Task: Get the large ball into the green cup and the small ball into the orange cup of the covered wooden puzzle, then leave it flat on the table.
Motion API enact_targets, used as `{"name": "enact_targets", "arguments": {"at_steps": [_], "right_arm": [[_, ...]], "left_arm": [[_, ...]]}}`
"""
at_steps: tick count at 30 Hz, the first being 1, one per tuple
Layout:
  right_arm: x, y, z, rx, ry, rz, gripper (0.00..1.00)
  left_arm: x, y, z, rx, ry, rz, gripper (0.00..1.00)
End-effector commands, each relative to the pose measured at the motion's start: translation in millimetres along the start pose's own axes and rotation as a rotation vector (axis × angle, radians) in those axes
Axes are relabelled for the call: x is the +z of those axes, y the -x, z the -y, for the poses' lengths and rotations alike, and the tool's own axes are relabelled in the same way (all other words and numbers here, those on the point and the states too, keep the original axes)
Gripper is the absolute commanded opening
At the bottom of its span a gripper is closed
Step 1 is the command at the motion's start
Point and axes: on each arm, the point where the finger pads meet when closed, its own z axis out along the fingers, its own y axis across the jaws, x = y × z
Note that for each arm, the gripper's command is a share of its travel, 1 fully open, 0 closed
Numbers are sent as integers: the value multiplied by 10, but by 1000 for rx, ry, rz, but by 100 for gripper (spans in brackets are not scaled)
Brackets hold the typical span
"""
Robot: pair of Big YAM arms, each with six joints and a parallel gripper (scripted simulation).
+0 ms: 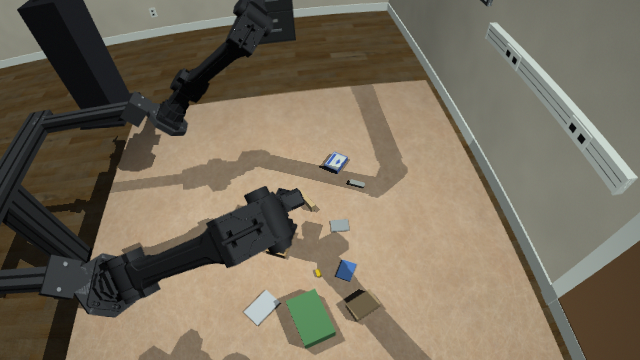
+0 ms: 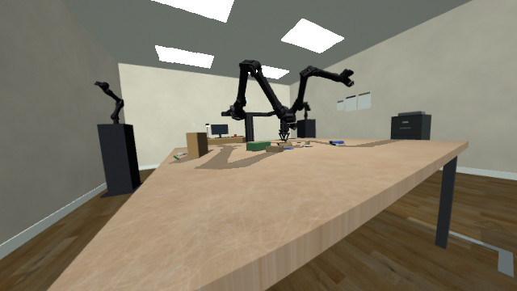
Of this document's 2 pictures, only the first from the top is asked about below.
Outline blue flat rectangular pad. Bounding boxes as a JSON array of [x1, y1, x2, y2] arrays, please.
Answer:
[[336, 259, 356, 282]]

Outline green rectangular box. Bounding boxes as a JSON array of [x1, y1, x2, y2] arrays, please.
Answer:
[[286, 289, 336, 349]]

